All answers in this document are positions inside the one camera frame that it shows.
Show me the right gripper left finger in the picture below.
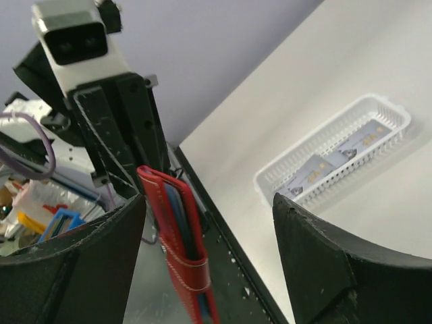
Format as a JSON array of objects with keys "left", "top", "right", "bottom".
[{"left": 1, "top": 195, "right": 146, "bottom": 323}]

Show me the white plastic basket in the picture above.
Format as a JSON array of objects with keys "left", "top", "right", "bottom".
[{"left": 253, "top": 94, "right": 412, "bottom": 205}]

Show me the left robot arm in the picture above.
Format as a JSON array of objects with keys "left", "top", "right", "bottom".
[{"left": 1, "top": 40, "right": 171, "bottom": 198}]

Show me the blue plastic box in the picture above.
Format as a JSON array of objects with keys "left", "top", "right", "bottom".
[{"left": 38, "top": 208, "right": 86, "bottom": 243}]

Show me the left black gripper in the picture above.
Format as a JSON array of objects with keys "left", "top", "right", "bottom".
[{"left": 13, "top": 43, "right": 169, "bottom": 198}]

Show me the middle card in basket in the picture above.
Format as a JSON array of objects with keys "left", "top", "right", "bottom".
[{"left": 324, "top": 148, "right": 358, "bottom": 168}]

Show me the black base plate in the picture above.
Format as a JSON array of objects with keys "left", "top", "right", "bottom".
[{"left": 168, "top": 146, "right": 288, "bottom": 324}]

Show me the top card in basket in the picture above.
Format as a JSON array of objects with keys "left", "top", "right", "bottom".
[{"left": 337, "top": 119, "right": 392, "bottom": 159}]

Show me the red leather card holder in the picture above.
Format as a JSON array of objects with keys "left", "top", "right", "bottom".
[{"left": 136, "top": 165, "right": 220, "bottom": 323}]

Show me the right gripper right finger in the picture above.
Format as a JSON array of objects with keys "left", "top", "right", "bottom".
[{"left": 272, "top": 194, "right": 431, "bottom": 323}]

